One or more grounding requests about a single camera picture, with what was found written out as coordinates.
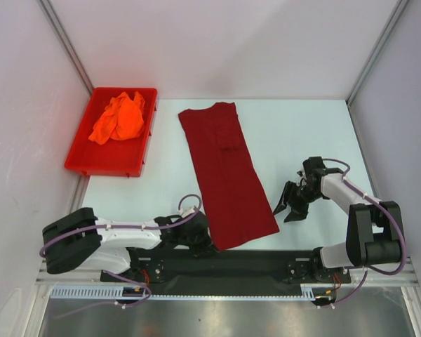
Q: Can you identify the dark red t shirt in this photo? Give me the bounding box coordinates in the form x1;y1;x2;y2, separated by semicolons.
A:
178;103;279;251

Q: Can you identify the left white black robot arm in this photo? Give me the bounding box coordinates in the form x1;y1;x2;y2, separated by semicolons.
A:
39;207;217;281

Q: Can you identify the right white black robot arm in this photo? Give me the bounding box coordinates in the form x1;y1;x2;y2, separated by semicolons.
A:
273;157;408;282

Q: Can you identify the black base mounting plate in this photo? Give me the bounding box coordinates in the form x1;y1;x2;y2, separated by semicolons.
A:
121;249;351;288

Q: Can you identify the red plastic bin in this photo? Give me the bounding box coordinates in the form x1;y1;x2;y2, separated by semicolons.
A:
65;87;158;178

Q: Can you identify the orange t shirt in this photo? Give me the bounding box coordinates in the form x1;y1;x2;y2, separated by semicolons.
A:
88;91;145;145

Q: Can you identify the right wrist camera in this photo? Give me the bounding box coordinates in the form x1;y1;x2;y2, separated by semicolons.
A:
298;157;326;183

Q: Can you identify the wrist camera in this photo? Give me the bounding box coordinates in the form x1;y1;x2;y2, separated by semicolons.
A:
298;157;326;183
178;207;199;219

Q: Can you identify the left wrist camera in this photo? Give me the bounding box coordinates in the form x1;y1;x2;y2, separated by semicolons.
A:
178;207;199;219

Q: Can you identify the slotted grey cable duct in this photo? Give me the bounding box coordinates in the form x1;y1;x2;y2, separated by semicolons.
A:
50;282;335;303

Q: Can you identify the left corner aluminium post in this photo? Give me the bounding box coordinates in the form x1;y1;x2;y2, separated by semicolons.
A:
37;0;94;95

